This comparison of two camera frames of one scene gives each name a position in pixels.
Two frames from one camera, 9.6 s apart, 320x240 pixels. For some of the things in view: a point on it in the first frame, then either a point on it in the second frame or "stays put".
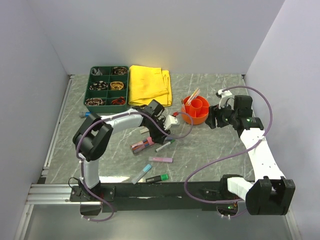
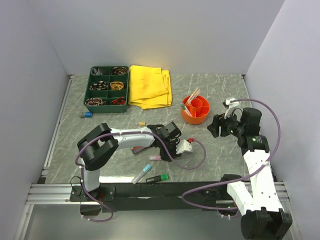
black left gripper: (158, 137) to (173, 153)
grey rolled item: (94, 72) stays put
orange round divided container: (198, 109) stays put
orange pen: (193, 96) stays put
